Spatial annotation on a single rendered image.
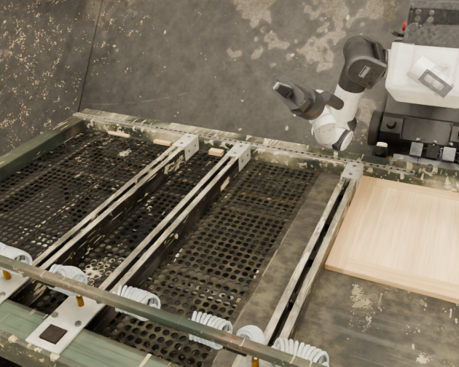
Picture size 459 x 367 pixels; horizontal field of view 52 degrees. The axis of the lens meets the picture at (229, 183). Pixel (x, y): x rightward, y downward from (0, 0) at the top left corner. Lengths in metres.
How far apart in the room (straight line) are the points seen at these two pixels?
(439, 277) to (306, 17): 2.13
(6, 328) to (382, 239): 1.11
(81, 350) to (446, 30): 1.29
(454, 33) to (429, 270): 0.69
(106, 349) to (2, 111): 3.27
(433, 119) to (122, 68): 2.16
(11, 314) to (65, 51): 2.93
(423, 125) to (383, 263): 1.31
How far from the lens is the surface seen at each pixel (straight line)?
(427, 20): 1.55
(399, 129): 2.66
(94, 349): 1.19
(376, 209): 1.74
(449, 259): 1.59
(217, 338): 0.95
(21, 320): 1.32
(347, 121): 1.68
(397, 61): 1.55
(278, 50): 3.17
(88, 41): 3.92
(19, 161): 2.23
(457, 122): 2.71
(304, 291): 1.30
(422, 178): 1.90
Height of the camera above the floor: 2.78
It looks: 68 degrees down
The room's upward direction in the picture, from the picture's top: 65 degrees counter-clockwise
